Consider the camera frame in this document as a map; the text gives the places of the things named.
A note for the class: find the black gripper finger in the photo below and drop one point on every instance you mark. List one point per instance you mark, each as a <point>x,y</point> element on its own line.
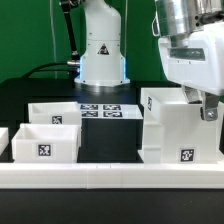
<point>209,106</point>
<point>191,95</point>

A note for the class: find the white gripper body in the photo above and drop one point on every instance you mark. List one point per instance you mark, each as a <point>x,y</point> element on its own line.
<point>200,65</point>

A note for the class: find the white drawer box with knob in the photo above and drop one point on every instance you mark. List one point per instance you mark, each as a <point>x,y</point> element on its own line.
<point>46,143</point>

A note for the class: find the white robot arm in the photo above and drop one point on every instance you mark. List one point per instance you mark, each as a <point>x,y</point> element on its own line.
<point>178,19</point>

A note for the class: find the white rear drawer box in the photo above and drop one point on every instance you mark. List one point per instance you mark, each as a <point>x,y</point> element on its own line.
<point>59,113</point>

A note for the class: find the white block at left edge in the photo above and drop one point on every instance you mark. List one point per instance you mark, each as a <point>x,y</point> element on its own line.
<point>4,139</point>

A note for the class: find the white drawer cabinet frame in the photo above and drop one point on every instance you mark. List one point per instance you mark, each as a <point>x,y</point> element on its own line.
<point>173,130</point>

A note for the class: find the white front fence rail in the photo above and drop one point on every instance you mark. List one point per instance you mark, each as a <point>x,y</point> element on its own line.
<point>103,176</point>

